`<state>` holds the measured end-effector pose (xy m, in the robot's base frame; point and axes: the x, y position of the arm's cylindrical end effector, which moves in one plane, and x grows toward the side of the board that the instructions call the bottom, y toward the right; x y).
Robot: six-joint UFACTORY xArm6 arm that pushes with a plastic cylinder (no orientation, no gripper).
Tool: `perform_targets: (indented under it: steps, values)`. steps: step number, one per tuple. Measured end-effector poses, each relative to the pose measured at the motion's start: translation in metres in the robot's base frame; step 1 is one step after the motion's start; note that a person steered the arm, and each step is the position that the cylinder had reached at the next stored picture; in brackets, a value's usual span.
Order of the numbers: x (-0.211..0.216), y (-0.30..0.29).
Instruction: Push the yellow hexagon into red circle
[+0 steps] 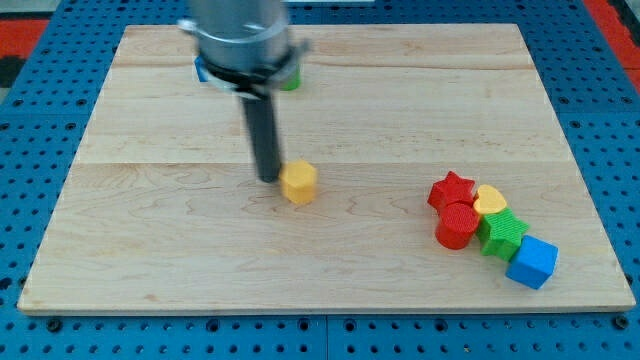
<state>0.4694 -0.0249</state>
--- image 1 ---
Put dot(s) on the green block behind arm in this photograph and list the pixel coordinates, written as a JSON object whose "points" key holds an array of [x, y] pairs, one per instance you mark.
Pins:
{"points": [[293, 81]]}

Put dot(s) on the red circle block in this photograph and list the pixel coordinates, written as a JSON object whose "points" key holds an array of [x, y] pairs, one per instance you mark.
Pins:
{"points": [[457, 224]]}

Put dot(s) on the blue cube block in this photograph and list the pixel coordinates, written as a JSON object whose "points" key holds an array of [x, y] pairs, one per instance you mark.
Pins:
{"points": [[534, 263]]}

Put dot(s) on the yellow hexagon block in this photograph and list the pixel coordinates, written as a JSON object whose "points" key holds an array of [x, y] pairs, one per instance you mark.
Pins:
{"points": [[298, 180]]}

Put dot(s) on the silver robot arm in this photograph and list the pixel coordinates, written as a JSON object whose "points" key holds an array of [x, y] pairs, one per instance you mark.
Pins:
{"points": [[245, 46]]}

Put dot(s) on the wooden board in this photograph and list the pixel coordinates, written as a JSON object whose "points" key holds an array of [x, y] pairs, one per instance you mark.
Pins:
{"points": [[161, 213]]}

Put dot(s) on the green star block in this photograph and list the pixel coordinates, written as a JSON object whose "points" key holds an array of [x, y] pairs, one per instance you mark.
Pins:
{"points": [[500, 234]]}

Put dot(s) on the blue block behind arm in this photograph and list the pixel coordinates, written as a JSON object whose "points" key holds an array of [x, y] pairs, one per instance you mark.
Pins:
{"points": [[201, 70]]}

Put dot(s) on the black pusher rod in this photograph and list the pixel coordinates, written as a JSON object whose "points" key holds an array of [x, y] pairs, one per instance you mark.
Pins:
{"points": [[263, 134]]}

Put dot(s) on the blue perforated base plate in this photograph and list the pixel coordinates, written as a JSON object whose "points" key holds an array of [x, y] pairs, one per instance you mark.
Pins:
{"points": [[49, 104]]}

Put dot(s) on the yellow heart block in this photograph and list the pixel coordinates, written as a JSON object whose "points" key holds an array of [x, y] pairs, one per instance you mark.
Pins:
{"points": [[489, 200]]}

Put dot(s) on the red star block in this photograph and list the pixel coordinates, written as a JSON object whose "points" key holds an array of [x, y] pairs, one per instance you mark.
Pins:
{"points": [[451, 190]]}

